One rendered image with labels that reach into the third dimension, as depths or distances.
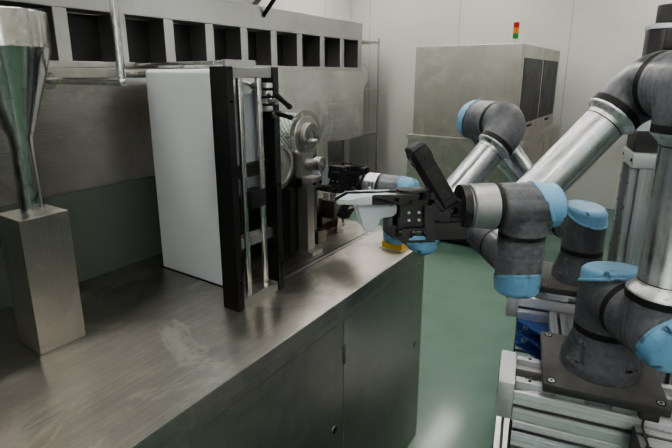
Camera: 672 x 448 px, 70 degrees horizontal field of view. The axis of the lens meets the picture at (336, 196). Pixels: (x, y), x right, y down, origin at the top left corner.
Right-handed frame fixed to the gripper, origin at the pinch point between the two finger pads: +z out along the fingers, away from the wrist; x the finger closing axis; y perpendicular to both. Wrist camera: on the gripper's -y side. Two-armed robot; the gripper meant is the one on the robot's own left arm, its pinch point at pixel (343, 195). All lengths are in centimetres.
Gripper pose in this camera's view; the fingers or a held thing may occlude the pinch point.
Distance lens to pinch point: 76.4
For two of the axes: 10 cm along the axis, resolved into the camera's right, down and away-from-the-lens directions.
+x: -0.7, -1.1, 9.9
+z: -10.0, 0.2, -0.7
